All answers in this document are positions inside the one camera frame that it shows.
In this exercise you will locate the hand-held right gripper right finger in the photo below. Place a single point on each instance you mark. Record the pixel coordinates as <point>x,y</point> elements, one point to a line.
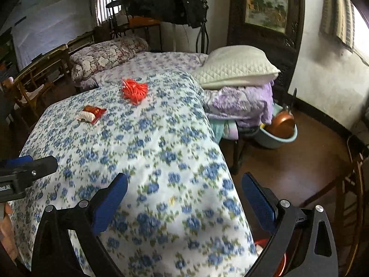
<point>258,202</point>

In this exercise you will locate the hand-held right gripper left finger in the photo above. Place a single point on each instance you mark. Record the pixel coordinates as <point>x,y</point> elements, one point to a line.
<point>111,205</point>

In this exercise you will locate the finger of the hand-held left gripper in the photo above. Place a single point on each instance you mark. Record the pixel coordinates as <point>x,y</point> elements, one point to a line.
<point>20,162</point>

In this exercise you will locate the red bin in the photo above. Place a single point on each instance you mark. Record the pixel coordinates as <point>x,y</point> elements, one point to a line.
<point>265,242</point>

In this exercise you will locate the person's left hand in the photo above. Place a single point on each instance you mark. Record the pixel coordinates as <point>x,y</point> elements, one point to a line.
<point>7,236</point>

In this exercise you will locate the dark stool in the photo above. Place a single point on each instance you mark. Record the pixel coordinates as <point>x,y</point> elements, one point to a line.
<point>235,155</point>

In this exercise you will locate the light blue basin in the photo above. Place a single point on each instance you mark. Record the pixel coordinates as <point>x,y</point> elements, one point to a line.
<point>276,144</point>

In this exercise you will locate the folded pastel cloths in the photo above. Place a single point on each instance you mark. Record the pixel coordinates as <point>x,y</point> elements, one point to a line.
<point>227,128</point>

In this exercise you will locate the copper pot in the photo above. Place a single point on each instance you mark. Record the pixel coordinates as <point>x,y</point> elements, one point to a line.
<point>281,125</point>

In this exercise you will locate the small red snack packet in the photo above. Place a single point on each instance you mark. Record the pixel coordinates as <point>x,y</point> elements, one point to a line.
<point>92,112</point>

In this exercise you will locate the wooden chair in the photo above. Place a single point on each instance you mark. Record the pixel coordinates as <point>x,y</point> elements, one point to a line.
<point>37,63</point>
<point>350,184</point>

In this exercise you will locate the folded purple quilt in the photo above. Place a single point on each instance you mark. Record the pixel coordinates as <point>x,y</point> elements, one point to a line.
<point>239,101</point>

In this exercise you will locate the red tassel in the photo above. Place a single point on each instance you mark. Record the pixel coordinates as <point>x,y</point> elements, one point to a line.
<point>134,91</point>

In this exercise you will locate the white quilted pillow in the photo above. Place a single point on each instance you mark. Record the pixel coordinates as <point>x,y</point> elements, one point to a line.
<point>236,66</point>

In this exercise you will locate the long wooden table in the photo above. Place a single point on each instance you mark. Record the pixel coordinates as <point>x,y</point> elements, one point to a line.
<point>82,39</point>

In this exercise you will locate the rolled floral quilt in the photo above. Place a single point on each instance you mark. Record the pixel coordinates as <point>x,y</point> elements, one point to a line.
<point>109,53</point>

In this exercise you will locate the white hanging sheet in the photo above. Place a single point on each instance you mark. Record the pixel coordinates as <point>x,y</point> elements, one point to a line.
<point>52,14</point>

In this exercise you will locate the purple floral bed sheet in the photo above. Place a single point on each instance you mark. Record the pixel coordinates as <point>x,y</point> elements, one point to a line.
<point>161,60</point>

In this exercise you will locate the black metal chair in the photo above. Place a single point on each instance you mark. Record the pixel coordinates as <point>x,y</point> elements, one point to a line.
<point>115,5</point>

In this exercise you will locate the dark framed landscape painting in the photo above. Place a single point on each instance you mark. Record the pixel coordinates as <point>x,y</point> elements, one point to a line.
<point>265,0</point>

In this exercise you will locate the black metal coat stand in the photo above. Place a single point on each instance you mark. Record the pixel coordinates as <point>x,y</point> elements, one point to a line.
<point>205,5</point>

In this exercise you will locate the striped hanging cloth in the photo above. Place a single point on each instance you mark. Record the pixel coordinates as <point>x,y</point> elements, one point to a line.
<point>343,14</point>

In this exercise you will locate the black jacket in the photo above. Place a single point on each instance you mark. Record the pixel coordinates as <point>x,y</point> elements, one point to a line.
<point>164,0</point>

